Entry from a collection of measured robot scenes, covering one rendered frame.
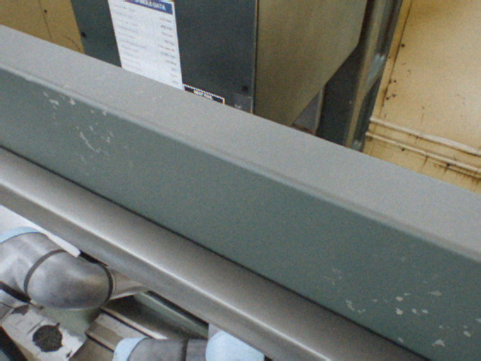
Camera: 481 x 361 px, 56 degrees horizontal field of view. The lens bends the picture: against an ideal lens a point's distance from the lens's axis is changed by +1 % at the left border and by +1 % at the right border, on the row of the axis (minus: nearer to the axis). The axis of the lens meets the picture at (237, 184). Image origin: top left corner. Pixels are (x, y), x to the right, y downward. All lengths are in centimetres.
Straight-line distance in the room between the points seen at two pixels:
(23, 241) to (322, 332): 85
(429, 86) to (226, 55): 120
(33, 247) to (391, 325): 86
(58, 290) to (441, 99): 151
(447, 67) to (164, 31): 121
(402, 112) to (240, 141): 177
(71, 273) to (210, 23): 56
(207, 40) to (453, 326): 69
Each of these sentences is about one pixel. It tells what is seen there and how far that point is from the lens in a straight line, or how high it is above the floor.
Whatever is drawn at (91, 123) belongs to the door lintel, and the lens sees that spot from 28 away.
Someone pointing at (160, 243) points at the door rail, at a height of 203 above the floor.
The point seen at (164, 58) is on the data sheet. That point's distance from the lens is 93.
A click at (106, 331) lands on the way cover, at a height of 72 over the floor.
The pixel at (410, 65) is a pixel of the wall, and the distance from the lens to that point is 188.
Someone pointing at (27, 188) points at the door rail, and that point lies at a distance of 36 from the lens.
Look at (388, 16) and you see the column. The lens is 180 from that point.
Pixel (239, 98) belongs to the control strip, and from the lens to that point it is 86.
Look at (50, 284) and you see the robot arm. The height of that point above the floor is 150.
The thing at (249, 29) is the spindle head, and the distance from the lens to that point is 78.
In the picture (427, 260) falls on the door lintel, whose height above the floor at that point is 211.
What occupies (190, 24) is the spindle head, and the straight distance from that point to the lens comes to 85.
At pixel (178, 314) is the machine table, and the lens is 160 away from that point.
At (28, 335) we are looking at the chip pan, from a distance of 196.
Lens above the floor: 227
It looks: 45 degrees down
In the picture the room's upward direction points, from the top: straight up
